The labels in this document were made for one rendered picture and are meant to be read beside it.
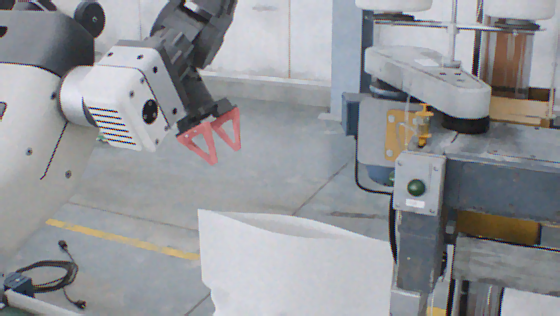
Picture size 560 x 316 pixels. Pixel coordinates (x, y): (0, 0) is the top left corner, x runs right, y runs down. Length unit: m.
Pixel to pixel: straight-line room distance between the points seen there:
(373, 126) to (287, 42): 5.35
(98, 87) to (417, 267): 0.63
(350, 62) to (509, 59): 4.65
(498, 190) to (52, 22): 0.75
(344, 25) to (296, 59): 0.95
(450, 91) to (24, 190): 0.73
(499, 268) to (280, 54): 5.74
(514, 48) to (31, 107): 1.04
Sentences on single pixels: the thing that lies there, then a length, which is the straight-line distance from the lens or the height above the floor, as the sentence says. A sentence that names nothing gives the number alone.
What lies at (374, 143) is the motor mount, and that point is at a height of 1.21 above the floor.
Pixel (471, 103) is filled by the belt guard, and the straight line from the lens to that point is 1.13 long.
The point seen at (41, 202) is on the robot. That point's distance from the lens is 0.99.
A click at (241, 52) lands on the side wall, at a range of 7.05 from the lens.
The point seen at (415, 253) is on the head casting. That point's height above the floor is 1.14.
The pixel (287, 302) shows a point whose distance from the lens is 1.45.
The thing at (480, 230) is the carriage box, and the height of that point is 1.07.
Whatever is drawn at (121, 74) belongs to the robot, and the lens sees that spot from 0.85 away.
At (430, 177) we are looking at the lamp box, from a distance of 1.00.
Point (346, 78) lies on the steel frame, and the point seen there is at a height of 0.42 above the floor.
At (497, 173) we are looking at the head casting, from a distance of 1.03.
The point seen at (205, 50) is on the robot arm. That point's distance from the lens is 0.98.
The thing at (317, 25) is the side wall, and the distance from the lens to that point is 6.63.
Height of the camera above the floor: 1.65
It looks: 19 degrees down
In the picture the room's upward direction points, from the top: straight up
